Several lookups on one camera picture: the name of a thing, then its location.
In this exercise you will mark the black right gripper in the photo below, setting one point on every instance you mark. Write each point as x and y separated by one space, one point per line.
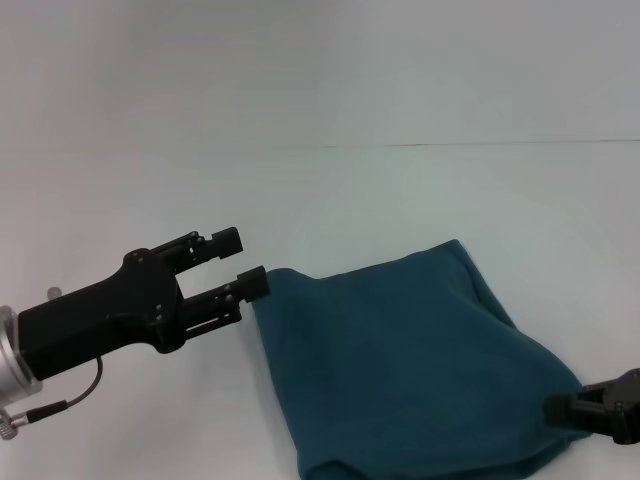
630 405

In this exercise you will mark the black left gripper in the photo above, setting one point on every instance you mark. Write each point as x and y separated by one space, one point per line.
100 315

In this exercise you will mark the blue shirt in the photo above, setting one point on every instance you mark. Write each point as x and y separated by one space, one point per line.
410 360

